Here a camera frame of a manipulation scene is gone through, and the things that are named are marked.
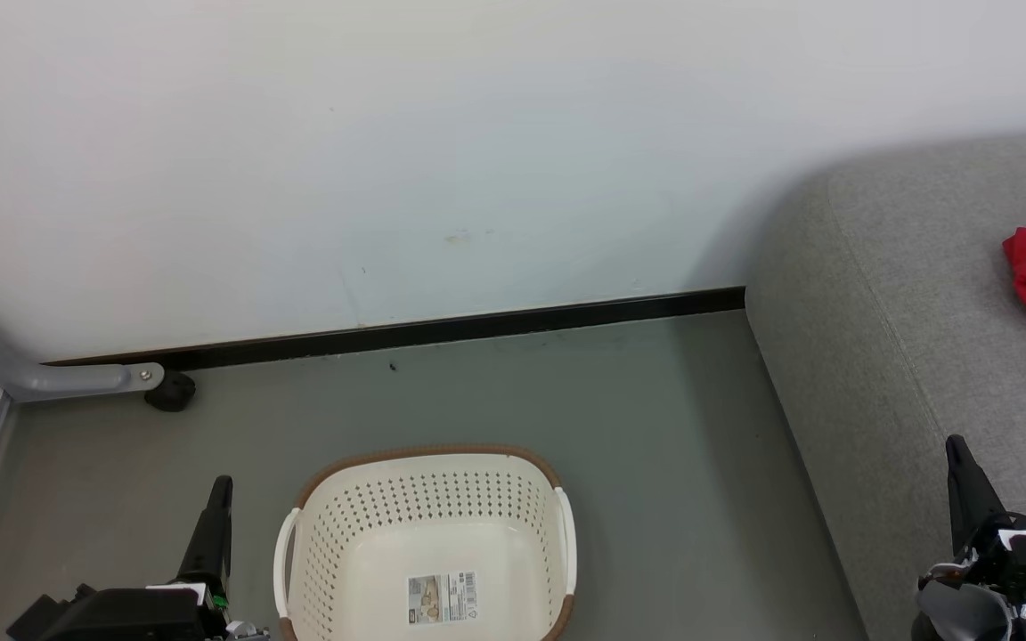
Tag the paper barcode label sticker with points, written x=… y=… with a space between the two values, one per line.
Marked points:
x=442 y=598

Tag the grey fabric sofa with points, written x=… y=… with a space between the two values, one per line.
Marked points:
x=923 y=338

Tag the cream perforated laundry basket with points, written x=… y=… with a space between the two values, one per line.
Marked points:
x=406 y=499

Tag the black baseboard strip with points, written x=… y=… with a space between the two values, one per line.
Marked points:
x=442 y=331

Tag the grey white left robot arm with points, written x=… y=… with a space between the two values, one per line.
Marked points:
x=246 y=632

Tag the grey metal frame leg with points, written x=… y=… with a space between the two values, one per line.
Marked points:
x=50 y=378

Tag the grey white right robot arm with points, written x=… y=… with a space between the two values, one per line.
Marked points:
x=958 y=614

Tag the black caster wheel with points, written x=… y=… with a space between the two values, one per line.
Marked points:
x=171 y=393

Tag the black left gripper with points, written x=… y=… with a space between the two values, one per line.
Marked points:
x=121 y=616

